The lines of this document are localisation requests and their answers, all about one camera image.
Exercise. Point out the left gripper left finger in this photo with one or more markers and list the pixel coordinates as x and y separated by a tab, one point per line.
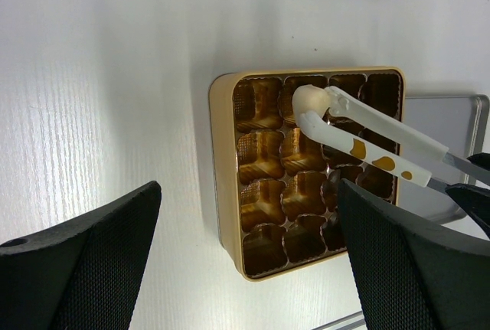
84	273

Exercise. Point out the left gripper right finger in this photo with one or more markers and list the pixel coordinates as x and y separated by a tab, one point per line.
411	273

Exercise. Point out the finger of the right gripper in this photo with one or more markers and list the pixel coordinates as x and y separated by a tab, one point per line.
480	167
474	201

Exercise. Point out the dark chocolate piece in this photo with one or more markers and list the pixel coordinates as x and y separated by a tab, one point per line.
332	222
330	189

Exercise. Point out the gold chocolate box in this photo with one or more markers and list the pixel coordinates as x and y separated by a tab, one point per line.
269	176

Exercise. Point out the white chocolate piece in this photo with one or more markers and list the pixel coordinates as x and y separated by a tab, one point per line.
310	98

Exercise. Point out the silver tin lid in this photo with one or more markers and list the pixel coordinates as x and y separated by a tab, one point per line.
458	122

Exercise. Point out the aluminium mounting rail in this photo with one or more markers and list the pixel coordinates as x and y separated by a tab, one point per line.
352	321

